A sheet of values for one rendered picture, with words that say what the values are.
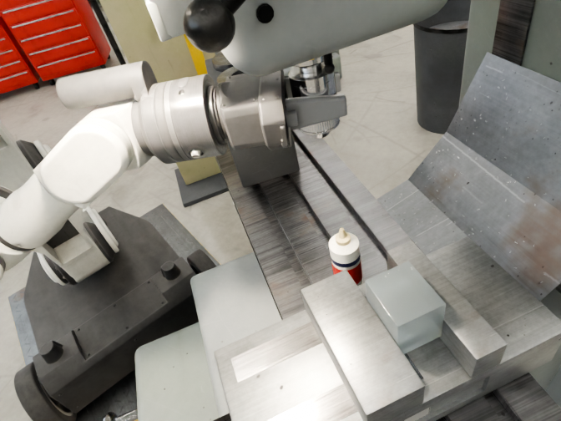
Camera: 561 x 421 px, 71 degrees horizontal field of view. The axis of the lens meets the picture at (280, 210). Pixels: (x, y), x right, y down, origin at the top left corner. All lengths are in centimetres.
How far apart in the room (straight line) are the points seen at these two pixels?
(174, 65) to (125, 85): 176
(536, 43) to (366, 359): 52
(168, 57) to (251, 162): 148
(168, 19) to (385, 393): 36
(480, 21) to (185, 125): 55
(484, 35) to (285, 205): 44
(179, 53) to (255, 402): 192
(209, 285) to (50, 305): 76
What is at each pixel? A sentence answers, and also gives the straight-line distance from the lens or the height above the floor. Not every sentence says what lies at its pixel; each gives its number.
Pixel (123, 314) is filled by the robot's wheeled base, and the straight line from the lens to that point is 121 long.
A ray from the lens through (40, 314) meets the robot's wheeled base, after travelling 142.
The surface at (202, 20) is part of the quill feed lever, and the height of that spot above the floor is 138.
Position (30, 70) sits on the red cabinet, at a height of 22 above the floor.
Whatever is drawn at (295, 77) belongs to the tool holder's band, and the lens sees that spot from 41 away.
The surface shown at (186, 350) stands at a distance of 84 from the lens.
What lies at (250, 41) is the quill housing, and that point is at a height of 134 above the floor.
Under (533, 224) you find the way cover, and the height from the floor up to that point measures 96.
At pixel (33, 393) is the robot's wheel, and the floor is 59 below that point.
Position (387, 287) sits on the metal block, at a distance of 41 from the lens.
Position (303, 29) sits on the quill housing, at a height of 134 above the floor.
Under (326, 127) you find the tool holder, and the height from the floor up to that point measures 121.
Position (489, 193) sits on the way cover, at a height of 96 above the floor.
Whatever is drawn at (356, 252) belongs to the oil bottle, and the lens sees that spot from 52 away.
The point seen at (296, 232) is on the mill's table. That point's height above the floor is 96.
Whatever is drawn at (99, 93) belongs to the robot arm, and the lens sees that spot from 46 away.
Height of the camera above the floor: 144
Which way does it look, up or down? 42 degrees down
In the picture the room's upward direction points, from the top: 15 degrees counter-clockwise
